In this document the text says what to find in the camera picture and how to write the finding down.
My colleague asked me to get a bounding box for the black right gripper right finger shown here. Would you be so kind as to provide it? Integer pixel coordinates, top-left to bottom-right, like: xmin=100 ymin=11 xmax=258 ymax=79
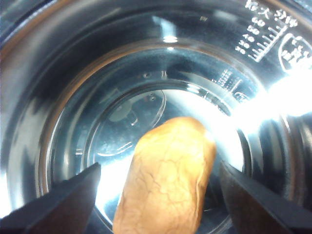
xmin=219 ymin=160 xmax=312 ymax=234

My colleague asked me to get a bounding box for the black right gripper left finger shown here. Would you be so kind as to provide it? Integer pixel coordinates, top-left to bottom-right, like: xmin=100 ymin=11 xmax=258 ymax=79
xmin=0 ymin=163 xmax=101 ymax=234

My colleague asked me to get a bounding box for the green electric steamer pot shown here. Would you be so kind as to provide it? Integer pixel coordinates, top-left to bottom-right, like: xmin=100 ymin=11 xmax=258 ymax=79
xmin=0 ymin=0 xmax=312 ymax=234

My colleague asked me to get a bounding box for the brown potato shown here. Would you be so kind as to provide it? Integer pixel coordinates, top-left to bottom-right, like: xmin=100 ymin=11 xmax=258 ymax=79
xmin=113 ymin=117 xmax=216 ymax=234

